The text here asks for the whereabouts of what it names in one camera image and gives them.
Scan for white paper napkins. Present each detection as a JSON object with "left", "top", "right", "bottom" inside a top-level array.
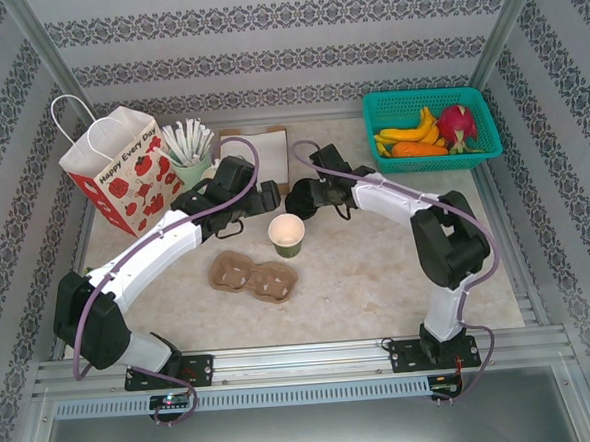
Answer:
[{"left": 221, "top": 129, "right": 290, "bottom": 189}]

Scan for brown cardboard napkin box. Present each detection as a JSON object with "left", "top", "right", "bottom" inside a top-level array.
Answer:
[{"left": 217, "top": 124, "right": 293, "bottom": 199}]

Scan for brown pulp cup carrier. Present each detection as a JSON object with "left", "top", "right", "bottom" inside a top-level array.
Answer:
[{"left": 206, "top": 247, "right": 301, "bottom": 309}]

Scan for white red paper gift bag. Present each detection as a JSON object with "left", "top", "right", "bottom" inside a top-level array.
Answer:
[{"left": 49, "top": 87, "right": 190, "bottom": 244}]

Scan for pale green straw holder cup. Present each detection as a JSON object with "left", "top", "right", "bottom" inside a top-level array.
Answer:
[{"left": 166, "top": 146, "right": 215, "bottom": 199}]

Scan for orange toy fruit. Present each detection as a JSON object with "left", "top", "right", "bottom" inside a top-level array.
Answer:
[{"left": 388, "top": 138, "right": 450, "bottom": 160}]

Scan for yellow banana bunch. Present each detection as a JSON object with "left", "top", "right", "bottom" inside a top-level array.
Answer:
[{"left": 371, "top": 105, "right": 445, "bottom": 158}]

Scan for teal plastic basket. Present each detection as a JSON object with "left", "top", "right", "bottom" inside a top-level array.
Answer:
[{"left": 360, "top": 84, "right": 504, "bottom": 177}]

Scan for pink dragon fruit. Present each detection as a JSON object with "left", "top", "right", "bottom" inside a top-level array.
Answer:
[{"left": 434, "top": 102, "right": 485, "bottom": 157}]

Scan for left small circuit board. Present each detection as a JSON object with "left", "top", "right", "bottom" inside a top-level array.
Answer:
[{"left": 148, "top": 392, "right": 192, "bottom": 410}]

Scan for small circuit board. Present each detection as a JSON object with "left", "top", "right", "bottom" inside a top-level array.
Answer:
[
  {"left": 429, "top": 374, "right": 465, "bottom": 399},
  {"left": 148, "top": 392, "right": 192, "bottom": 410}
]

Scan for right small circuit board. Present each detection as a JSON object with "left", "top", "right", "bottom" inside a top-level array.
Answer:
[{"left": 429, "top": 374, "right": 465, "bottom": 399}]

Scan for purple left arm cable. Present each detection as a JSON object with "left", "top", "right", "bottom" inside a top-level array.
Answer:
[{"left": 58, "top": 135, "right": 276, "bottom": 435}]

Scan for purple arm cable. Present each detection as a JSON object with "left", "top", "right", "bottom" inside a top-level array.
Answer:
[
  {"left": 58, "top": 135, "right": 276, "bottom": 435},
  {"left": 291, "top": 127, "right": 511, "bottom": 415}
]

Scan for aluminium mounting rail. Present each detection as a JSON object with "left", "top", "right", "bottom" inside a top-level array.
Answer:
[{"left": 30, "top": 326, "right": 580, "bottom": 398}]

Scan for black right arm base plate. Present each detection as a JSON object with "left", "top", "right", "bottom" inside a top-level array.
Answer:
[{"left": 385, "top": 333, "right": 480, "bottom": 375}]

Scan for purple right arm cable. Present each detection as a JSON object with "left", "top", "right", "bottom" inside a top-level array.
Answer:
[{"left": 291, "top": 127, "right": 511, "bottom": 415}]

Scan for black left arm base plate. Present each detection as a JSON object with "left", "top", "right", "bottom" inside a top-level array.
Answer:
[{"left": 122, "top": 353, "right": 217, "bottom": 393}]

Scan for grey slotted cable duct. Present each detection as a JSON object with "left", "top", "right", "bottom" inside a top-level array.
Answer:
[{"left": 52, "top": 375, "right": 432, "bottom": 420}]

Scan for aluminium frame post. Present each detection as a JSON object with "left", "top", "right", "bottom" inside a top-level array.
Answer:
[
  {"left": 464, "top": 0, "right": 553, "bottom": 91},
  {"left": 3, "top": 0, "right": 111, "bottom": 149}
]

